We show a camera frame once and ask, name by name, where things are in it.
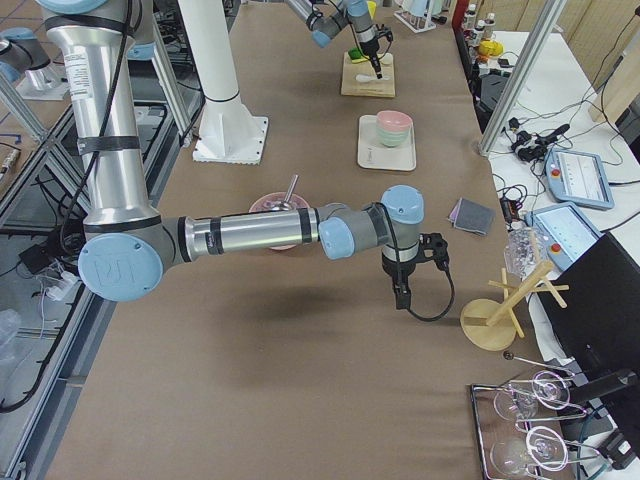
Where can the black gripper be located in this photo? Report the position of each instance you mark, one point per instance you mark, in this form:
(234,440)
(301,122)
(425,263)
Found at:
(398,272)
(369,48)

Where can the white ceramic spoon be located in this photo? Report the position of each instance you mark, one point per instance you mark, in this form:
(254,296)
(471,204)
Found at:
(363,78)

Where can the small pink bowl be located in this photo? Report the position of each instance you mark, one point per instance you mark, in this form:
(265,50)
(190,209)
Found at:
(393,121)

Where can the green bowl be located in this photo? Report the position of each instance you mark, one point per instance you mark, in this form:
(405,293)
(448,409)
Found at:
(392,139)

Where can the large pink ice bowl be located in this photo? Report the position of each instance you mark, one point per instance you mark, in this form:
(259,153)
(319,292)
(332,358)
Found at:
(267,201)

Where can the bamboo cutting board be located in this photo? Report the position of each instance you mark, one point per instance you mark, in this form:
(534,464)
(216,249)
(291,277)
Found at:
(383,88)

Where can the pastel cup rack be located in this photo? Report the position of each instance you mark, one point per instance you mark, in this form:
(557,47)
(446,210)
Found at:
(421,15)

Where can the grey purple folded cloth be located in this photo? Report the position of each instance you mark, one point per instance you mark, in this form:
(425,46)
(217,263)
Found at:
(471,217)

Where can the cream rabbit tray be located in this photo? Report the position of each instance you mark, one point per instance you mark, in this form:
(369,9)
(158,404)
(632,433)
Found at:
(372,154)

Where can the wooden stand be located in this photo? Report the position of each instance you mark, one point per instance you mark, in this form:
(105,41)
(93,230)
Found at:
(492,325)

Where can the metal ice scoop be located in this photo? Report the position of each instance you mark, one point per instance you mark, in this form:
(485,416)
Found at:
(287,197)

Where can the wine glass rack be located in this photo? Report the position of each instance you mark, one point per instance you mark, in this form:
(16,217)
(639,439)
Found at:
(518,426)

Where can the black monitor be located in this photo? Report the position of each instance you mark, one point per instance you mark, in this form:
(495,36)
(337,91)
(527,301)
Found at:
(599,328)

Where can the blue teach pendant tablet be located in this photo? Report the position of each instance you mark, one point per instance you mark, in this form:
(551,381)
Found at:
(578,177)

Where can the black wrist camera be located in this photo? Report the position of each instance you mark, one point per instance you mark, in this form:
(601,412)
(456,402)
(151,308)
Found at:
(435,248)

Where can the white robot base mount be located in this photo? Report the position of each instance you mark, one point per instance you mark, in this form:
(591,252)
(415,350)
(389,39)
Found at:
(228,132)

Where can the aluminium frame post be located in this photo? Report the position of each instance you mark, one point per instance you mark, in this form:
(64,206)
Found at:
(532,49)

